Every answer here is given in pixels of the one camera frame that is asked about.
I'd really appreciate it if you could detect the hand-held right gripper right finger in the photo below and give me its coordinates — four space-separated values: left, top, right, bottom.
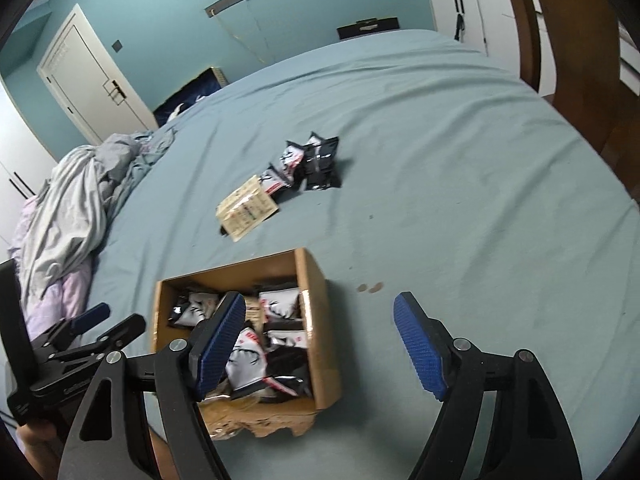
393 291 583 480

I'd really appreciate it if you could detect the blue bed sheet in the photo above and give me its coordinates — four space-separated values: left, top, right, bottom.
85 29 640 480

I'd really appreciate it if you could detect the brown wooden chair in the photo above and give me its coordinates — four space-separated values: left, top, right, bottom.
492 0 640 192

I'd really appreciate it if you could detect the white cabinet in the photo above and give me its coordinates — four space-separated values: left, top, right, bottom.
424 0 640 97

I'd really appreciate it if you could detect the beige snack packet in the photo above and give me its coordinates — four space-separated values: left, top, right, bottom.
222 187 280 242
244 296 267 335
216 175 263 218

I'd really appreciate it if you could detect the grey crumpled blanket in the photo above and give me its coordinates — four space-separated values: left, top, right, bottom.
20 130 177 307

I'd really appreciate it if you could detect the plain black snack pouch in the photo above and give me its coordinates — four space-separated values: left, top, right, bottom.
301 132 342 192

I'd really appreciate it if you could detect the cardboard box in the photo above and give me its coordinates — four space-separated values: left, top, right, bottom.
151 247 342 441

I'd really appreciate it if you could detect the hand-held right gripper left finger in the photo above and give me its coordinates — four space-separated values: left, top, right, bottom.
59 291 247 480

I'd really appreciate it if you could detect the white door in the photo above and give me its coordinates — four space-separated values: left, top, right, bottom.
36 2 160 147

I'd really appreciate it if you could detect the white wardrobe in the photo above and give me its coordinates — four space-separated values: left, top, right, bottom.
0 80 59 247

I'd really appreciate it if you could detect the pile of black snack packets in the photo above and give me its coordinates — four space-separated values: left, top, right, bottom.
170 282 315 403

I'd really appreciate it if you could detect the antler print snack pouch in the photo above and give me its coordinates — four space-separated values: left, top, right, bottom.
259 164 295 204
280 140 307 177

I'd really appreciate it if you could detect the grey wall bracket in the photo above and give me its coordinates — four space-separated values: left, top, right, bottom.
204 0 250 19

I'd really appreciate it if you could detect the person's left hand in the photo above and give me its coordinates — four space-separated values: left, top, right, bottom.
17 420 65 480

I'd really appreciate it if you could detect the pink quilt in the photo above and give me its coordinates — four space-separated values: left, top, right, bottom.
7 195 94 342

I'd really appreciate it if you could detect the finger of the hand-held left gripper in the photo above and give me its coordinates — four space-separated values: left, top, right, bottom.
50 314 147 367
31 302 111 357

